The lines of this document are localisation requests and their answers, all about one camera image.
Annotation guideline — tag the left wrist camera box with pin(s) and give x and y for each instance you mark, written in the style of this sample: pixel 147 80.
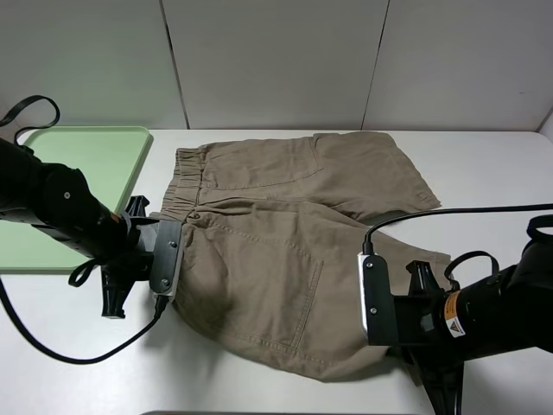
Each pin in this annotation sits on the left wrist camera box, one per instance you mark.
pixel 166 265

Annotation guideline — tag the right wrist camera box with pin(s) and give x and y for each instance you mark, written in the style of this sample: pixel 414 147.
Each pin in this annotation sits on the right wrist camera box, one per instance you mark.
pixel 378 317

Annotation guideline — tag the green plastic tray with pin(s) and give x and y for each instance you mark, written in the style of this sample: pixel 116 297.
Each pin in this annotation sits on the green plastic tray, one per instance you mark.
pixel 110 158

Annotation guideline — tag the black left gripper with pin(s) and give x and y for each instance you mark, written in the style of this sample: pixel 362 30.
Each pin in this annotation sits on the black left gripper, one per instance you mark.
pixel 133 263

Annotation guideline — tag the khaki shorts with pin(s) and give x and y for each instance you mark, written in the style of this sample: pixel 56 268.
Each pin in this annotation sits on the khaki shorts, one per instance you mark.
pixel 271 232

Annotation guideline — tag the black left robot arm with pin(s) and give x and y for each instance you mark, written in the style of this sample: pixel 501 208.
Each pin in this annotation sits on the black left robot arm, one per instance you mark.
pixel 57 201

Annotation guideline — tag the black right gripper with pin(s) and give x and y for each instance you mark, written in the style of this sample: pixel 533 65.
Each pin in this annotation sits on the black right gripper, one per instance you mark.
pixel 412 320

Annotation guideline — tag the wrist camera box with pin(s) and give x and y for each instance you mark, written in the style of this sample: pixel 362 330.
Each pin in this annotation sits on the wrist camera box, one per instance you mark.
pixel 378 317
pixel 166 265

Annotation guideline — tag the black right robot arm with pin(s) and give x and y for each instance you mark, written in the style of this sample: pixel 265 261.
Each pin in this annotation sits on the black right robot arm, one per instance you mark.
pixel 509 310

